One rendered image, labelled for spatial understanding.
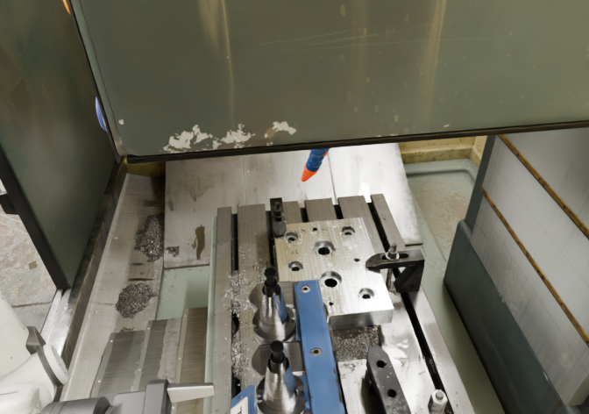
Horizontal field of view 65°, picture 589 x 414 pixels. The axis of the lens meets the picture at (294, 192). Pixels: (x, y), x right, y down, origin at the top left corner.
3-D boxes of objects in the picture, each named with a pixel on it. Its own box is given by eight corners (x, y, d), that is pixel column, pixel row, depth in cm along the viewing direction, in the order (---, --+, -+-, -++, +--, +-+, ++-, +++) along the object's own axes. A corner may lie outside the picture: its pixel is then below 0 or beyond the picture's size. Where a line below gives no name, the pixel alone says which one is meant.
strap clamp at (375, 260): (365, 296, 110) (369, 252, 101) (361, 286, 113) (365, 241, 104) (419, 291, 111) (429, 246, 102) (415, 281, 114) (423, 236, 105)
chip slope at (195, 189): (158, 310, 143) (138, 251, 127) (177, 181, 196) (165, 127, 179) (439, 281, 149) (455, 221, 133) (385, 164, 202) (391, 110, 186)
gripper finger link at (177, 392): (212, 385, 62) (165, 390, 62) (215, 397, 64) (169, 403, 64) (212, 374, 64) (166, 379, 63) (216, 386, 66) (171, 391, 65)
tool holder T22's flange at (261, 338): (299, 346, 66) (299, 335, 65) (257, 353, 65) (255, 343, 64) (291, 310, 71) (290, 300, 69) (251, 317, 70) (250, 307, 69)
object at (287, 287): (250, 314, 70) (249, 310, 69) (248, 287, 74) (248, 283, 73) (296, 310, 70) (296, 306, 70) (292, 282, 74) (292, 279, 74)
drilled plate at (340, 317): (284, 334, 98) (283, 320, 95) (273, 239, 121) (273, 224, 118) (391, 323, 100) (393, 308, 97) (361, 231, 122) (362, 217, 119)
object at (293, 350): (252, 383, 61) (251, 380, 61) (251, 347, 65) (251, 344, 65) (305, 377, 62) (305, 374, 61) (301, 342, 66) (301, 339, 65)
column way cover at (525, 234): (561, 414, 88) (703, 202, 56) (462, 239, 125) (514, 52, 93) (586, 410, 88) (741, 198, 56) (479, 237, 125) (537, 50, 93)
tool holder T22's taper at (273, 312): (292, 331, 65) (290, 300, 61) (260, 337, 65) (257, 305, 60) (287, 305, 69) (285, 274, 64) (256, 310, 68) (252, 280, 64)
